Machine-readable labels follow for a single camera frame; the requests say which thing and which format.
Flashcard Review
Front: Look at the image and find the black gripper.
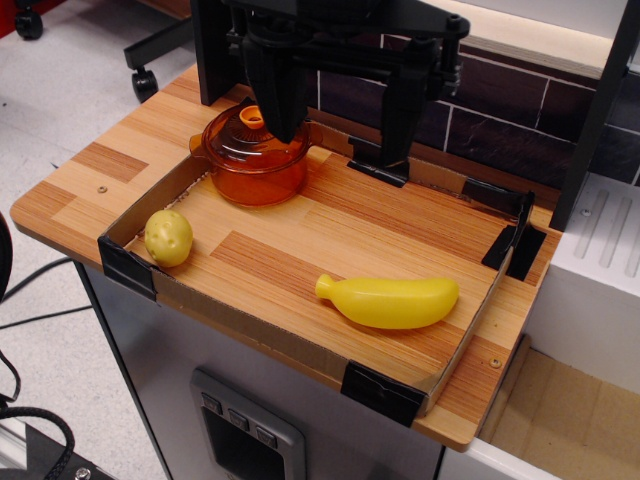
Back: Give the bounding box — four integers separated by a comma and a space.
227, 1, 470, 168

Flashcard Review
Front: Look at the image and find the orange transparent pot lid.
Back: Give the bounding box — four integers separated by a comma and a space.
201, 103, 312, 171

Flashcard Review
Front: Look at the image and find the orange transparent toy pot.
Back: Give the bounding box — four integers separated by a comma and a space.
189, 100, 323, 207

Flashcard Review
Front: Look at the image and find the black office chair base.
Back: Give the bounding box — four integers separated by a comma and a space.
124, 17, 193, 103

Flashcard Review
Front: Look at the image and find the yellow toy banana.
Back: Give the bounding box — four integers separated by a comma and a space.
315, 274, 459, 330

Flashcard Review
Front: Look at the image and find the yellow toy potato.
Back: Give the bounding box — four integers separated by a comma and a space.
144, 209, 193, 267

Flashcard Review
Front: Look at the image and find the cardboard fence with black tape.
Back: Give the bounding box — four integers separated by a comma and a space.
98, 114, 548, 444

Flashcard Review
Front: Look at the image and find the black caster wheel top left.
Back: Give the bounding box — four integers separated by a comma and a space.
14, 0, 44, 41

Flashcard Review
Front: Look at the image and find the white toy sink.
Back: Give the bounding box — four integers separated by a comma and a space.
526, 174, 639, 391

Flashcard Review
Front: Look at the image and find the grey toy oven panel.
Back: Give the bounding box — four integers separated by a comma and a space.
190, 369, 307, 480

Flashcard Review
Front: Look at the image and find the black vertical post left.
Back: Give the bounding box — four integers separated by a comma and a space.
190, 0, 247, 106

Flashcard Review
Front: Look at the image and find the black vertical post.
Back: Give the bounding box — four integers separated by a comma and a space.
549, 0, 639, 232
190, 0, 247, 106

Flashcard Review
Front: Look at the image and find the black vertical post right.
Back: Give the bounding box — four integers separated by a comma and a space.
549, 0, 639, 232

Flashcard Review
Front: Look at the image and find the black cable on floor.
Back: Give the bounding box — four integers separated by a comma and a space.
0, 255, 94, 331

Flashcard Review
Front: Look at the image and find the black braided cable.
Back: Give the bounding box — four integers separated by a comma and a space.
0, 405, 76, 480

